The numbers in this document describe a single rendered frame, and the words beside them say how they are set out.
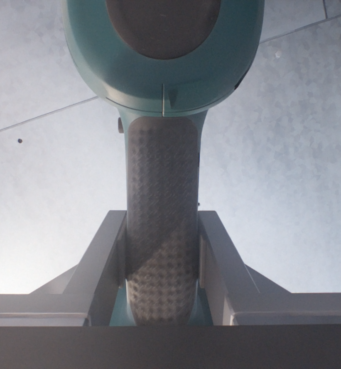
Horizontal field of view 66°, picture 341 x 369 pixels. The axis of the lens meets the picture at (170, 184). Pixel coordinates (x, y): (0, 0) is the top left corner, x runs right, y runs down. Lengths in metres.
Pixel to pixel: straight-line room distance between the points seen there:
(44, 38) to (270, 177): 0.36
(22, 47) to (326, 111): 0.42
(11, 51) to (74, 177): 0.18
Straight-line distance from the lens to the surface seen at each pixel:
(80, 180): 0.41
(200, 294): 0.17
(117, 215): 0.15
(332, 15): 0.46
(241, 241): 0.45
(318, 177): 0.46
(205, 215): 0.15
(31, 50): 0.43
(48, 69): 0.42
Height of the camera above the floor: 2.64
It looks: 3 degrees up
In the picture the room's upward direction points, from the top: 108 degrees counter-clockwise
